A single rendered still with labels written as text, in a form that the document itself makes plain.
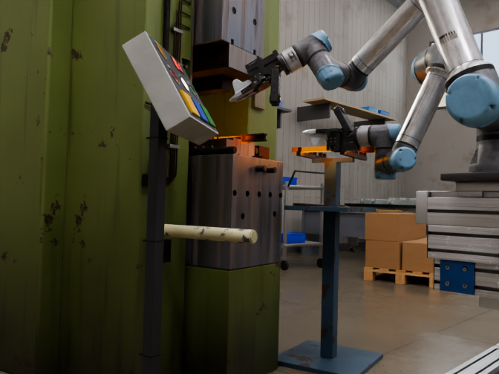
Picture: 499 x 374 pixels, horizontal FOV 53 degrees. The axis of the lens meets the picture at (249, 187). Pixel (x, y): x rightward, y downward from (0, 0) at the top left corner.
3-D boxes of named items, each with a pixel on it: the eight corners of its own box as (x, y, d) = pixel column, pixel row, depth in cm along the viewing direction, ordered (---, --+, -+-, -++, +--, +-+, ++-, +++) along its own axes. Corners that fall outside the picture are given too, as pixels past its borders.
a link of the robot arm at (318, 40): (332, 41, 151) (319, 22, 155) (300, 59, 153) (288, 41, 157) (336, 56, 158) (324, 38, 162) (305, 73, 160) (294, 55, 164)
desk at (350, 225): (324, 252, 756) (325, 208, 758) (401, 260, 670) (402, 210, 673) (298, 254, 710) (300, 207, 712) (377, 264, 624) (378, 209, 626)
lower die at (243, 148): (254, 159, 214) (255, 139, 214) (226, 155, 197) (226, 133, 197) (181, 162, 237) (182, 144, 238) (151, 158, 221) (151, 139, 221)
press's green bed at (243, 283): (278, 368, 219) (281, 262, 221) (226, 394, 188) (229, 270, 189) (183, 345, 251) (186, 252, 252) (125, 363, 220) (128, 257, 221)
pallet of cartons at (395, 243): (469, 276, 533) (471, 214, 536) (436, 289, 445) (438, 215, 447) (397, 268, 583) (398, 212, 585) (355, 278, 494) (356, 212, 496)
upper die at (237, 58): (256, 77, 215) (257, 56, 215) (229, 66, 198) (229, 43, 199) (183, 87, 239) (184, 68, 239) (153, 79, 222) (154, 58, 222)
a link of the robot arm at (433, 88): (481, 41, 158) (416, 178, 155) (464, 51, 169) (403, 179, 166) (450, 24, 157) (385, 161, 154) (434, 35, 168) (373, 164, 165)
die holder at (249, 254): (281, 261, 221) (283, 162, 222) (229, 269, 189) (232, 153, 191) (186, 251, 252) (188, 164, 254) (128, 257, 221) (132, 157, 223)
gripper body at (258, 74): (246, 73, 165) (278, 54, 163) (258, 95, 164) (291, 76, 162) (242, 66, 157) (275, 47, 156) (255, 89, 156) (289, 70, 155)
